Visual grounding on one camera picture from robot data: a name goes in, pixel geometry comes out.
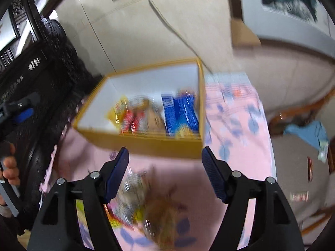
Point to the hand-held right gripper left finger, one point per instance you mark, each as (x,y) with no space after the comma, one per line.
(116,177)

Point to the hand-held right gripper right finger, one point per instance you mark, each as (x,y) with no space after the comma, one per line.
(214,175)

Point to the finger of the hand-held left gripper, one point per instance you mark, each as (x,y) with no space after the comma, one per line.
(23,115)

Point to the yellow cardboard box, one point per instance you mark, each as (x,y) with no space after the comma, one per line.
(162,146)

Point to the clear round biscuit packet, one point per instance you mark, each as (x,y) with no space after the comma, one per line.
(162,214)

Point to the red snack packet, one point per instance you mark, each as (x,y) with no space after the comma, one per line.
(133,121)

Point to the yellow cracker packet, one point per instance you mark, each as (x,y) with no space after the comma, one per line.
(117,111)

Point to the clear bread packet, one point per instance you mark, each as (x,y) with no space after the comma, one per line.
(155,119)

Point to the blue snack packet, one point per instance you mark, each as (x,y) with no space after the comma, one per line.
(180,112)

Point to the person's left hand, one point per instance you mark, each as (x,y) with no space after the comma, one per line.
(11,172)

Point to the pink printed blanket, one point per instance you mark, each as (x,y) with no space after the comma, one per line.
(243,149)

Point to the dark carved wooden furniture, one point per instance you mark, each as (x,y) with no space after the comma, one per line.
(47,65)

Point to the wooden armchair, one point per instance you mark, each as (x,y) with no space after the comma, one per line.
(293,167)

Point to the floral painted panel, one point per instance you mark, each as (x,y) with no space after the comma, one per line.
(7,36)

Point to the white red candy packet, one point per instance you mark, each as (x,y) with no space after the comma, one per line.
(299,196)

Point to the dark red snack bar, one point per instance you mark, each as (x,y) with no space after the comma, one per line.
(310,169)

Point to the blue cloth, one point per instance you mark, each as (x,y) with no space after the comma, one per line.
(306,133)

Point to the small white green packet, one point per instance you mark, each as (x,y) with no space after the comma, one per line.
(323,151)

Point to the cardboard corner protector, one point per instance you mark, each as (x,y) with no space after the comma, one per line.
(243,35)

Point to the framed lotus painting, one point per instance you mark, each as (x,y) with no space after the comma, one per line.
(285,0)

